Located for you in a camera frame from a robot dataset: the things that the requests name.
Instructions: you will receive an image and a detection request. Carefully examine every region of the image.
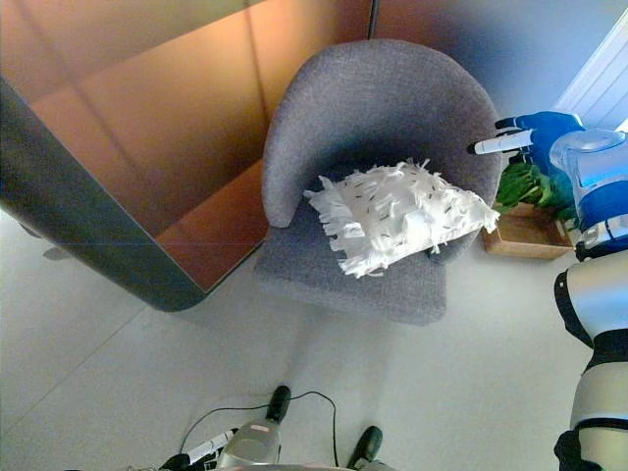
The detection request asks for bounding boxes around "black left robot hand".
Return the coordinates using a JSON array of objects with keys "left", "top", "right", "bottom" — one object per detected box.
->
[{"left": 157, "top": 426, "right": 240, "bottom": 471}]

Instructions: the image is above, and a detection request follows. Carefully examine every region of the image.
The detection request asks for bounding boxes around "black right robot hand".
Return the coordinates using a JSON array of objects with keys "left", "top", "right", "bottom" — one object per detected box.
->
[{"left": 467, "top": 111, "right": 588, "bottom": 167}]

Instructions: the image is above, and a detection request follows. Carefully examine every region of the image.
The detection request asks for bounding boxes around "white fringed pillow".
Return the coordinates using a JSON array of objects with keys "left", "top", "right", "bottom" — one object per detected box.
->
[{"left": 302, "top": 157, "right": 502, "bottom": 281}]

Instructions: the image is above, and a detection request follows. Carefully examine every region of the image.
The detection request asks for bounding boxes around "white window curtain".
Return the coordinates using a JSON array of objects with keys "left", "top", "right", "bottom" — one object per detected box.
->
[{"left": 551, "top": 7, "right": 628, "bottom": 134}]

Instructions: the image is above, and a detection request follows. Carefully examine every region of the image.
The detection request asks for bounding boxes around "wooden planter box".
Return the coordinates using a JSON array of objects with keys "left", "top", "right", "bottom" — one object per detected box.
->
[{"left": 480, "top": 200, "right": 576, "bottom": 261}]

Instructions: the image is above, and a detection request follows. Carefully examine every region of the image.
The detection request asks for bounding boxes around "silver right robot leg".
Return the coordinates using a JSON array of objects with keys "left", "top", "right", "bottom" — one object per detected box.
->
[{"left": 344, "top": 425, "right": 396, "bottom": 471}]

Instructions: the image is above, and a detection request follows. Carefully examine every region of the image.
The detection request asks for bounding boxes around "grey fabric armchair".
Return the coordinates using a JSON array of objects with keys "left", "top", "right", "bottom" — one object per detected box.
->
[{"left": 252, "top": 38, "right": 502, "bottom": 328}]

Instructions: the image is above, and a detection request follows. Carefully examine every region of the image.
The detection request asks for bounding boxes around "orange wooden cabinet grey edge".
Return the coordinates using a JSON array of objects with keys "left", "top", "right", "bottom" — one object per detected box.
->
[{"left": 0, "top": 0, "right": 377, "bottom": 314}]

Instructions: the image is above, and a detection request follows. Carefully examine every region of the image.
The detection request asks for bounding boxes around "thin black floor cable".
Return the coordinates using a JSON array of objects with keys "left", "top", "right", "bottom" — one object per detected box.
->
[{"left": 180, "top": 391, "right": 340, "bottom": 467}]

